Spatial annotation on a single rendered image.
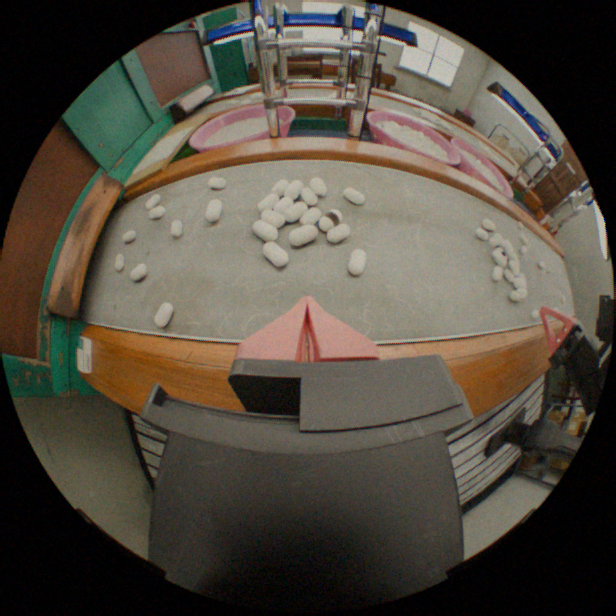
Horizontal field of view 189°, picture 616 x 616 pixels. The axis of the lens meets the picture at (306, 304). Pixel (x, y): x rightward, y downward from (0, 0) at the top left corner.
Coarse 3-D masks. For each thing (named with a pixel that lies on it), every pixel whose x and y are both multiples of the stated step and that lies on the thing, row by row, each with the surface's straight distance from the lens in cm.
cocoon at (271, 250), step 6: (264, 246) 22; (270, 246) 21; (276, 246) 21; (264, 252) 22; (270, 252) 21; (276, 252) 21; (282, 252) 21; (270, 258) 21; (276, 258) 21; (282, 258) 21; (276, 264) 21; (282, 264) 21
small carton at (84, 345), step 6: (78, 342) 44; (84, 342) 41; (90, 342) 42; (78, 348) 44; (84, 348) 41; (90, 348) 42; (78, 354) 44; (84, 354) 42; (90, 354) 42; (78, 360) 44; (84, 360) 42; (90, 360) 42; (78, 366) 45; (84, 366) 42; (90, 366) 42; (84, 372) 42; (90, 372) 43
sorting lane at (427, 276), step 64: (192, 192) 38; (256, 192) 31; (384, 192) 32; (448, 192) 44; (128, 256) 41; (192, 256) 28; (256, 256) 23; (320, 256) 22; (384, 256) 25; (448, 256) 31; (128, 320) 35; (192, 320) 24; (256, 320) 21; (384, 320) 22; (448, 320) 27; (512, 320) 43
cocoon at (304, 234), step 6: (300, 228) 22; (306, 228) 22; (312, 228) 22; (294, 234) 22; (300, 234) 22; (306, 234) 22; (312, 234) 22; (294, 240) 22; (300, 240) 22; (306, 240) 22
